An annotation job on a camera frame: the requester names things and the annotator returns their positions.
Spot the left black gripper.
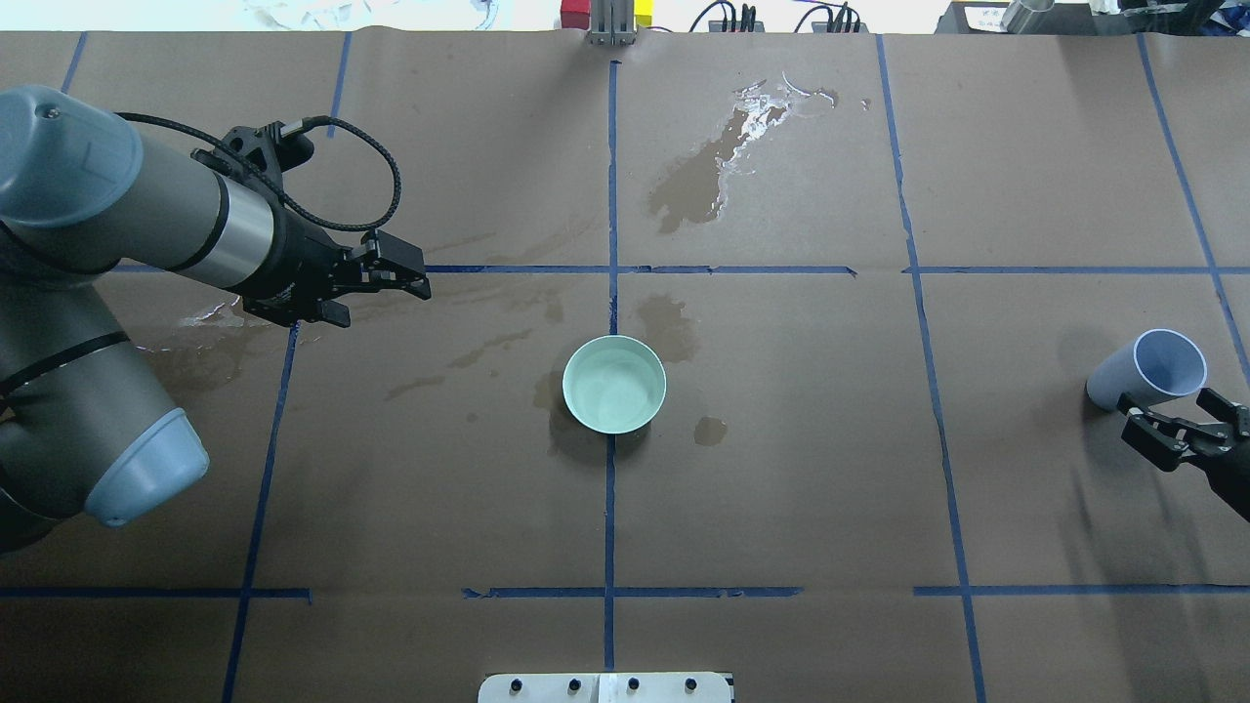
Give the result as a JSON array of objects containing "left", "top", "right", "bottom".
[{"left": 243, "top": 220, "right": 433, "bottom": 328}]

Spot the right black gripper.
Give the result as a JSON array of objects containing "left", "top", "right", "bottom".
[{"left": 1119, "top": 388, "right": 1249, "bottom": 522}]

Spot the light blue plastic cup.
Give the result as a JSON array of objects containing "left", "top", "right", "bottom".
[{"left": 1085, "top": 328, "right": 1208, "bottom": 412}]

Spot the green ceramic bowl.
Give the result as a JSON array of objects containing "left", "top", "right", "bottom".
[{"left": 560, "top": 335, "right": 668, "bottom": 434}]

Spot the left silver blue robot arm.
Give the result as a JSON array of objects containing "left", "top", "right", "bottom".
[{"left": 1, "top": 85, "right": 433, "bottom": 555}]

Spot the steel cylinder weight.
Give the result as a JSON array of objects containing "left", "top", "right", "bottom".
[{"left": 1000, "top": 0, "right": 1058, "bottom": 35}]

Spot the left black camera cable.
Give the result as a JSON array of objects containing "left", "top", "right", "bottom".
[{"left": 115, "top": 111, "right": 403, "bottom": 233}]

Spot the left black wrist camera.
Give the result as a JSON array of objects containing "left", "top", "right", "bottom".
[{"left": 190, "top": 121, "right": 315, "bottom": 191}]

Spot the aluminium frame post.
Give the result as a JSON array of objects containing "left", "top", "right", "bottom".
[{"left": 586, "top": 0, "right": 638, "bottom": 46}]

